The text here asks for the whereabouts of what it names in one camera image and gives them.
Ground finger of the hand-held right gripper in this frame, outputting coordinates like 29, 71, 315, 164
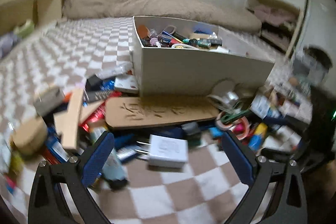
261, 148, 313, 162

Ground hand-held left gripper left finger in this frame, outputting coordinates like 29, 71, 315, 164
28, 132, 115, 224

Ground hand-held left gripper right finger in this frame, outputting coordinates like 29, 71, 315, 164
223, 132, 310, 224

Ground white charger plug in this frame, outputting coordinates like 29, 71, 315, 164
135, 134, 189, 169

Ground white cardboard box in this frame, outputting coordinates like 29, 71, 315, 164
130, 15, 275, 97

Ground orange leather strap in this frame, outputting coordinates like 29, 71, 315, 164
137, 25, 150, 39

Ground pale teal tube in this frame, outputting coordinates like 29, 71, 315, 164
101, 149, 129, 188

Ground blue yellow lighter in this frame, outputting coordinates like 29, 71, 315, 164
248, 123, 268, 151

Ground shiny red packet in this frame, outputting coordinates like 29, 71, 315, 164
79, 106, 105, 132

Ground light wood block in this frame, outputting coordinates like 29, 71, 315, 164
54, 89, 84, 149

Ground white blue mask packet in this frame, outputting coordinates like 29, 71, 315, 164
249, 94, 281, 119

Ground clear plastic bin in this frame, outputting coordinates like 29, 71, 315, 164
290, 47, 334, 88

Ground dark grey block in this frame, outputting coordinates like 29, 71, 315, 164
181, 123, 202, 146

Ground round wooden box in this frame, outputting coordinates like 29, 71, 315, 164
10, 118, 49, 155

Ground grey tan box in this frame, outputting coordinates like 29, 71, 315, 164
33, 87, 66, 117

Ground engraved wooden board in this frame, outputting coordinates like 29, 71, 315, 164
104, 97, 219, 131

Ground black cube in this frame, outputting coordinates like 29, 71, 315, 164
85, 76, 103, 94

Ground red white card box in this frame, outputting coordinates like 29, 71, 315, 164
114, 74, 139, 94

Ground clear plastic wrapper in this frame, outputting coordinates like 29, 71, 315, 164
96, 61, 133, 80

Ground dark clothes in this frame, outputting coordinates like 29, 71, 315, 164
260, 21, 297, 51

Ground wooden closet shelf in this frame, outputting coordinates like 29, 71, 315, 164
245, 0, 310, 59

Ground brown white checkered bed sheet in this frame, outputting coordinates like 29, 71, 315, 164
0, 17, 315, 224

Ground pink clothes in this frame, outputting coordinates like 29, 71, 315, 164
253, 4, 300, 28

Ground purple plush toy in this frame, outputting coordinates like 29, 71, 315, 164
0, 31, 21, 56

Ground large pink scissors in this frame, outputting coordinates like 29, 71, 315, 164
161, 25, 177, 35

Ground green plush toy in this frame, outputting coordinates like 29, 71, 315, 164
13, 20, 36, 38

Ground beige quilt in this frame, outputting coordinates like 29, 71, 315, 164
63, 0, 262, 31

